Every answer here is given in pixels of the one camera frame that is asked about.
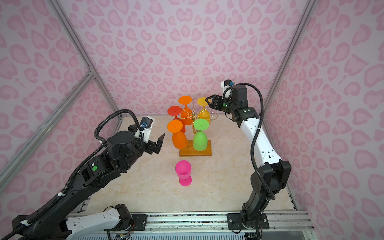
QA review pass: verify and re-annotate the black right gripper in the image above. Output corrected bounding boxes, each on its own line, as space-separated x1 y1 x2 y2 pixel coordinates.
205 94 238 114

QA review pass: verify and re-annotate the yellow wine glass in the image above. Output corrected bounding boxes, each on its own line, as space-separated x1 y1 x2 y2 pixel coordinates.
197 97 211 121

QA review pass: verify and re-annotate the green wine glass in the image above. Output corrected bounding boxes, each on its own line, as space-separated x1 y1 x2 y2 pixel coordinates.
193 119 210 152

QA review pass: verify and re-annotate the pink wine glass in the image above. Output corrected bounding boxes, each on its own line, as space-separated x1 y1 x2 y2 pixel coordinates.
175 161 192 187

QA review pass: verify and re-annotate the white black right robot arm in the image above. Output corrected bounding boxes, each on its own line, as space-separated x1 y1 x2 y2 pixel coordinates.
206 95 292 229

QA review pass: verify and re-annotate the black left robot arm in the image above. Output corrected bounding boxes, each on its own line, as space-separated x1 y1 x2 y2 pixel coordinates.
4 118 165 240

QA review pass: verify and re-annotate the orange back wine glass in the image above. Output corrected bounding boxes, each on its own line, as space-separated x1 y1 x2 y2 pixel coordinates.
179 96 193 126

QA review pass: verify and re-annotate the orange wine glass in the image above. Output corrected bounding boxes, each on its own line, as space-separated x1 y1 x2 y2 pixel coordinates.
167 120 188 150
179 96 193 126

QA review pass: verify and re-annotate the orange front wine glass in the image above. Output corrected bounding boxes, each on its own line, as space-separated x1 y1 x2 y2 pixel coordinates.
167 120 188 150

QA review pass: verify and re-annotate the red wine glass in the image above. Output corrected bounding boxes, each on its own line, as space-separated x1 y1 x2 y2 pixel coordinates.
167 106 186 133

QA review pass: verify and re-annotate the wooden rack base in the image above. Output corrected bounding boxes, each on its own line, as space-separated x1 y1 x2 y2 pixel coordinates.
179 140 212 157

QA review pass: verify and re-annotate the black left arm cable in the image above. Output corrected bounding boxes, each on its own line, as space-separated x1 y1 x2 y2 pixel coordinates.
0 108 143 240

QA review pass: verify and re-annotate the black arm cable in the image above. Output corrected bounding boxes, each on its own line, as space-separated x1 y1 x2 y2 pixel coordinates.
0 108 143 240
227 82 276 201

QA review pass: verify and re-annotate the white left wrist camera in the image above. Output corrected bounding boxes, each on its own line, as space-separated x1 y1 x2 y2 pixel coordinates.
135 116 155 144

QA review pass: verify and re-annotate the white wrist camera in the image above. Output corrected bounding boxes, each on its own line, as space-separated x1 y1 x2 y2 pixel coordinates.
221 80 235 100
135 116 155 144

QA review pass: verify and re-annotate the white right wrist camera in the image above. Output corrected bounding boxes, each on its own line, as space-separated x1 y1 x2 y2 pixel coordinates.
221 80 235 100

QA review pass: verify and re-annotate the gold wire wine glass rack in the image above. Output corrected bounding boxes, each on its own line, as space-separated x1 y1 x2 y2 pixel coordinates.
180 99 218 134

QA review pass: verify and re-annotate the aluminium diagonal frame bar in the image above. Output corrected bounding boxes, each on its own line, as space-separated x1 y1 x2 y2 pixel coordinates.
1 71 95 192

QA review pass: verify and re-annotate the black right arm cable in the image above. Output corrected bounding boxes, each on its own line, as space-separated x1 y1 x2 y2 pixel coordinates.
227 82 276 201

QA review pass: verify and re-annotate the aluminium frame profile left corner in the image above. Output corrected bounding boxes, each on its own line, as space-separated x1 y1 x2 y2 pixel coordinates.
46 0 118 112

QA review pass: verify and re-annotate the aluminium frame profile corner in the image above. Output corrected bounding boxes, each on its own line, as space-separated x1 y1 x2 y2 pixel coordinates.
46 0 118 112
264 0 319 113

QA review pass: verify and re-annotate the aluminium frame profile right corner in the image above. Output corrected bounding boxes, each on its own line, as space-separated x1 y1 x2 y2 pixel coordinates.
264 0 319 113

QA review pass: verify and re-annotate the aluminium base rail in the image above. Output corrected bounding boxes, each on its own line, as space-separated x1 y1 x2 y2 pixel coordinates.
64 209 319 240

